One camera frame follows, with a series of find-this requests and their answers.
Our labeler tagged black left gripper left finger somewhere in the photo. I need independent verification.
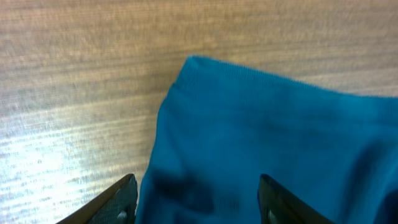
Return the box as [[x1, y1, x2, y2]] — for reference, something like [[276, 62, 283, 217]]
[[58, 174, 138, 224]]

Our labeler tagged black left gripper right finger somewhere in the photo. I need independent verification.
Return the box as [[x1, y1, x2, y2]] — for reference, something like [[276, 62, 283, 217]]
[[257, 174, 333, 224]]

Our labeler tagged blue polo shirt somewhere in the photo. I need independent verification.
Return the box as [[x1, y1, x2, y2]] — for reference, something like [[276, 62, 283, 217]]
[[136, 56, 397, 223]]

